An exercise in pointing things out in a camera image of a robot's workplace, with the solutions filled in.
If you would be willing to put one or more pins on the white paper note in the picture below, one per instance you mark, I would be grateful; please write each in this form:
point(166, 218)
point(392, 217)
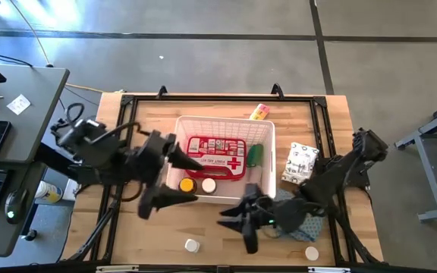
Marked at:
point(18, 104)

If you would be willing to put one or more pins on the black computer mouse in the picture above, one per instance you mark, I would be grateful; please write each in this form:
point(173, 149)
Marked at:
point(15, 204)

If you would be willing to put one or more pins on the black desk caster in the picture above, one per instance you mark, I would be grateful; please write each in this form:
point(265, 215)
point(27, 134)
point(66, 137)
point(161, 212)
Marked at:
point(30, 235)

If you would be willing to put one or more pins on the white yellow-labelled canister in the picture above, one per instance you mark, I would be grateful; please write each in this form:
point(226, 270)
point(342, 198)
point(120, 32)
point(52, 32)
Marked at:
point(49, 192)

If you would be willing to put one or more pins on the white mesh plastic basket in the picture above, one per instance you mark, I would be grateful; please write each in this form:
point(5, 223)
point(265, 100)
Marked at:
point(222, 127)

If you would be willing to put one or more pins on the grey metal table stand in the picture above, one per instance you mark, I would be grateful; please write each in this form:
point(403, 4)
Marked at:
point(431, 182)

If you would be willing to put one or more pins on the red first aid kit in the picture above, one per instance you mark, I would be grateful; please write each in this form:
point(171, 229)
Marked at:
point(214, 159)

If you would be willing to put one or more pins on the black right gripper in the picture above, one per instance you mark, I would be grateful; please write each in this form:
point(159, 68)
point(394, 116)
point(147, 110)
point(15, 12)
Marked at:
point(260, 214)

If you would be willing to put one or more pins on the white box under desk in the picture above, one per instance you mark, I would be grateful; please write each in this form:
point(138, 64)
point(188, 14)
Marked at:
point(70, 189)

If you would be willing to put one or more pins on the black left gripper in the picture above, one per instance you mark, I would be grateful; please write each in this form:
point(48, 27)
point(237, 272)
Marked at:
point(146, 163)

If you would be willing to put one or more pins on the white patterned gauze packet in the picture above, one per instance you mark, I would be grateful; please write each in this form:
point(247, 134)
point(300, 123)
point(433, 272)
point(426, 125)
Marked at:
point(300, 165)

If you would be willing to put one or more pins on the black aluminium table frame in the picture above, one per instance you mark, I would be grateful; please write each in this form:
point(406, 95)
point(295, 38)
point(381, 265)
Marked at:
point(222, 98)

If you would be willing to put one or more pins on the large white-capped pill bottle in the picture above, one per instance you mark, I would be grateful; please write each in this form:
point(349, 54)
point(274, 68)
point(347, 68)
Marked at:
point(208, 185)

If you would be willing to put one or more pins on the teal patterned cloth cap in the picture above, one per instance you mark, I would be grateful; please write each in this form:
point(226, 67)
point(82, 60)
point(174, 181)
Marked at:
point(310, 230)

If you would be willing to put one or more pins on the rainbow weekly pill organizer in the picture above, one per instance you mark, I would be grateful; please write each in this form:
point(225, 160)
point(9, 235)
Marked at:
point(259, 112)

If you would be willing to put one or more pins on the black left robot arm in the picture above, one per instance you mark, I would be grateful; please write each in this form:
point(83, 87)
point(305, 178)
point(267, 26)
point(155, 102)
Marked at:
point(101, 151)

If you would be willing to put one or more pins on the small white bottle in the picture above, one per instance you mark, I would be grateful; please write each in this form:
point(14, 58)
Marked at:
point(192, 245)

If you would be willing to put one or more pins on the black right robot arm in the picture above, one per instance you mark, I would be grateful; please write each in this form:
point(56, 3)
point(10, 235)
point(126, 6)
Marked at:
point(328, 182)

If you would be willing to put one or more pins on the white round lid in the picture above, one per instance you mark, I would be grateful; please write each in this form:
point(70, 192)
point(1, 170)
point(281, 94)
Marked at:
point(312, 253)

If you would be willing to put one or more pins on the grey desk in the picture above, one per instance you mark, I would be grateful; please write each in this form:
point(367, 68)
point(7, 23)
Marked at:
point(32, 125)

